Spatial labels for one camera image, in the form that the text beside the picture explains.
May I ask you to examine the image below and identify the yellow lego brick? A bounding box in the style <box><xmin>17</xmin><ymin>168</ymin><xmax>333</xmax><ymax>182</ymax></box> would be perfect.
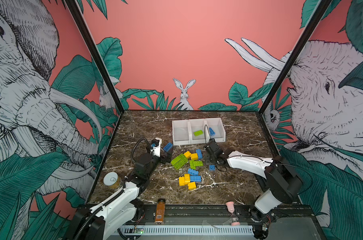
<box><xmin>184</xmin><ymin>174</ymin><xmax>190</xmax><ymax>185</ymax></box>
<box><xmin>190</xmin><ymin>153</ymin><xmax>199</xmax><ymax>161</ymax></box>
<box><xmin>184</xmin><ymin>151</ymin><xmax>191</xmax><ymax>159</ymax></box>
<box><xmin>179</xmin><ymin>177</ymin><xmax>185</xmax><ymax>186</ymax></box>

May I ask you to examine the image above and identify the green L-shaped lego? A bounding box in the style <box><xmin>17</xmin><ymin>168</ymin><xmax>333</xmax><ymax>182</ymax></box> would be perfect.
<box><xmin>189</xmin><ymin>160</ymin><xmax>203</xmax><ymax>170</ymax></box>

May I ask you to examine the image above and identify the white three-compartment bin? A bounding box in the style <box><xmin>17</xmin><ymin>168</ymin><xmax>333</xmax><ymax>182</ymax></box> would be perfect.
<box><xmin>172</xmin><ymin>118</ymin><xmax>226</xmax><ymax>146</ymax></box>

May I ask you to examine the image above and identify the small green lego brick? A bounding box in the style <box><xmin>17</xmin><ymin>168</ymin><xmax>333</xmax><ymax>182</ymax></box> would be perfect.
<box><xmin>193</xmin><ymin>130</ymin><xmax>203</xmax><ymax>137</ymax></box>

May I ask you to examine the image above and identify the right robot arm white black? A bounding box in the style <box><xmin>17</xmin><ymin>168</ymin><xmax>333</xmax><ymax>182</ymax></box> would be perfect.
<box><xmin>204</xmin><ymin>139</ymin><xmax>303</xmax><ymax>222</ymax></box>

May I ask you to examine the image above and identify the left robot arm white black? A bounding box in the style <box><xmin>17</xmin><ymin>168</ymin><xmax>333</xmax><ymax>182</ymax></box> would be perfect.
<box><xmin>63</xmin><ymin>146</ymin><xmax>173</xmax><ymax>240</ymax></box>

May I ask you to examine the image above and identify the large green lego brick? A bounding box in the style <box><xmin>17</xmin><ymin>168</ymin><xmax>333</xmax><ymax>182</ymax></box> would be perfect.
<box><xmin>171</xmin><ymin>154</ymin><xmax>189</xmax><ymax>170</ymax></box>

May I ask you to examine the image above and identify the blue lego brick bottom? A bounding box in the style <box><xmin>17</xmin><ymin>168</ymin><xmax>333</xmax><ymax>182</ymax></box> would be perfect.
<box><xmin>190</xmin><ymin>175</ymin><xmax>202</xmax><ymax>183</ymax></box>

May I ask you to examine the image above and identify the yellow lego brick lowest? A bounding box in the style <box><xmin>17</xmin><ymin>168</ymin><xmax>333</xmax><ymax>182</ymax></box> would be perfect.
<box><xmin>187</xmin><ymin>182</ymin><xmax>196</xmax><ymax>191</ymax></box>

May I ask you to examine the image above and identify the brown spice bottle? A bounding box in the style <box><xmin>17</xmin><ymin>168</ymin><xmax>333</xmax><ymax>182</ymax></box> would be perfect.
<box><xmin>155</xmin><ymin>199</ymin><xmax>166</xmax><ymax>225</ymax></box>

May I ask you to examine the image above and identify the tin can silver lid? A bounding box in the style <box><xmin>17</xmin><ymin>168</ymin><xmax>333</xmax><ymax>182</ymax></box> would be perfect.
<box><xmin>103</xmin><ymin>172</ymin><xmax>122</xmax><ymax>189</ymax></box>

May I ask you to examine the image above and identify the pink hourglass timer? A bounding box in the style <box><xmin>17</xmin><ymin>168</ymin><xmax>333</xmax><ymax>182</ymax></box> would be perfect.
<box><xmin>225</xmin><ymin>202</ymin><xmax>240</xmax><ymax>226</ymax></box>

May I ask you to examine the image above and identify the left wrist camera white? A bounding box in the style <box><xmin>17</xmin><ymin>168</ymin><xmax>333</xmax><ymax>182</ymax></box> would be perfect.
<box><xmin>150</xmin><ymin>138</ymin><xmax>162</xmax><ymax>157</ymax></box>

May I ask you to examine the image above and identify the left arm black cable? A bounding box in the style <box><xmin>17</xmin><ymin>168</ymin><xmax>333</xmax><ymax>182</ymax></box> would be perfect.
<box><xmin>130</xmin><ymin>137</ymin><xmax>152</xmax><ymax>164</ymax></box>

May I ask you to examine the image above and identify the white perforated rail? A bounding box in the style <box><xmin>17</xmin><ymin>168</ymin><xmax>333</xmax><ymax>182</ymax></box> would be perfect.
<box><xmin>119</xmin><ymin>225</ymin><xmax>254</xmax><ymax>237</ymax></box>

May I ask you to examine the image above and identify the black base frame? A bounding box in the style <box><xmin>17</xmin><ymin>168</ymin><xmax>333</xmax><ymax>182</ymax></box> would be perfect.
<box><xmin>139</xmin><ymin>204</ymin><xmax>317</xmax><ymax>225</ymax></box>

